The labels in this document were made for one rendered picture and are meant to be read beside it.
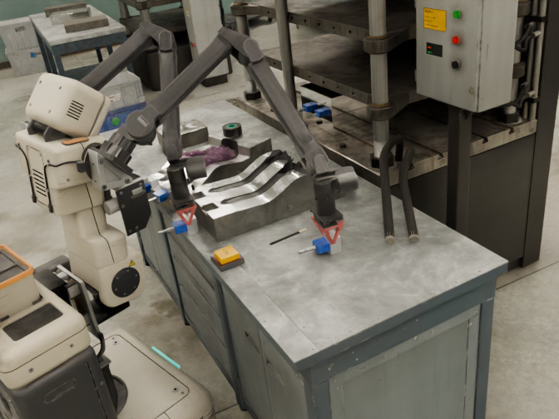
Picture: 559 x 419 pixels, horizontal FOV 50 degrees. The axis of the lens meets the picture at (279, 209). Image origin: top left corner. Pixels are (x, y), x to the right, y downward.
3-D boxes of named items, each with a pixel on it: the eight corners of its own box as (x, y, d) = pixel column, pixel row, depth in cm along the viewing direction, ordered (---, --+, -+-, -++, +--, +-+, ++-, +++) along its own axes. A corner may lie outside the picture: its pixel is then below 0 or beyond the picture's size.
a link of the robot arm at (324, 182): (309, 175, 173) (315, 183, 168) (332, 170, 174) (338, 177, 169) (312, 196, 176) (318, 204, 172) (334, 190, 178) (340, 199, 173)
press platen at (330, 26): (382, 95, 212) (380, 41, 202) (231, 41, 315) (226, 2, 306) (547, 46, 243) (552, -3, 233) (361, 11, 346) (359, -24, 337)
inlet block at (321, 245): (302, 263, 178) (300, 248, 176) (296, 256, 182) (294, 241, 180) (342, 251, 182) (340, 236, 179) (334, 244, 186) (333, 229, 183)
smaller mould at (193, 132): (169, 153, 268) (165, 138, 264) (158, 143, 280) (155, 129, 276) (210, 140, 275) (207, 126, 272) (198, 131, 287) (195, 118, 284)
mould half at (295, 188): (218, 243, 194) (210, 206, 188) (190, 212, 215) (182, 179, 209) (345, 195, 213) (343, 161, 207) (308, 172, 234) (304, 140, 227)
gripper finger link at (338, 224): (336, 234, 184) (333, 207, 180) (346, 244, 178) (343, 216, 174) (316, 239, 182) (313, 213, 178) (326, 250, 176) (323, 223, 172)
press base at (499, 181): (383, 336, 264) (378, 191, 230) (254, 221, 368) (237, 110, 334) (521, 268, 296) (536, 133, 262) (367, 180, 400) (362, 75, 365)
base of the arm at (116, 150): (86, 150, 166) (109, 160, 159) (102, 126, 168) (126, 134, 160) (109, 165, 173) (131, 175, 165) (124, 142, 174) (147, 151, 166)
